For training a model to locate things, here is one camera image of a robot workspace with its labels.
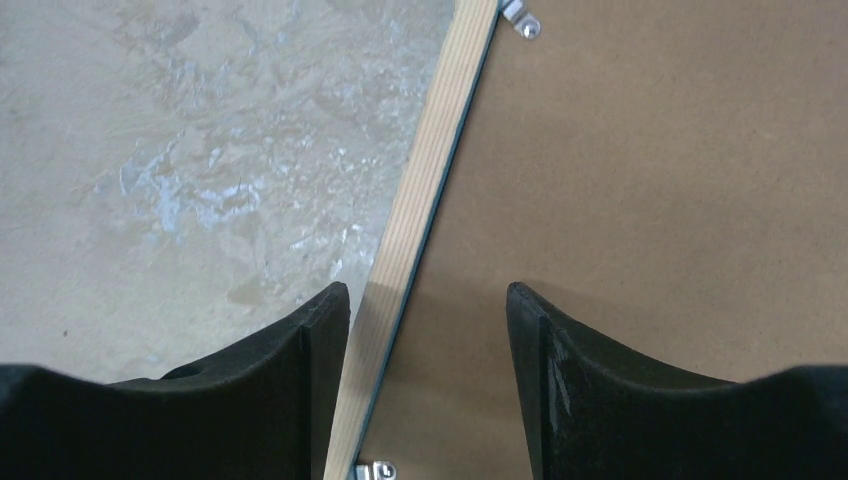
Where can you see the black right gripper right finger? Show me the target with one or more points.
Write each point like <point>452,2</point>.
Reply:
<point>594,408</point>

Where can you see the metal retaining clip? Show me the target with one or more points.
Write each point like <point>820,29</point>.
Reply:
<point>517,13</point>
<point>376,470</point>

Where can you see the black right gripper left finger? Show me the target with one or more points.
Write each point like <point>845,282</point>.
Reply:
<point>261,408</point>

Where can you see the blue wooden picture frame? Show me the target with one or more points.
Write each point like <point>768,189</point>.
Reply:
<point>378,316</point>

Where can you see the brown cardboard backing board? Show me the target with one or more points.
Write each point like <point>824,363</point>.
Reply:
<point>671,173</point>

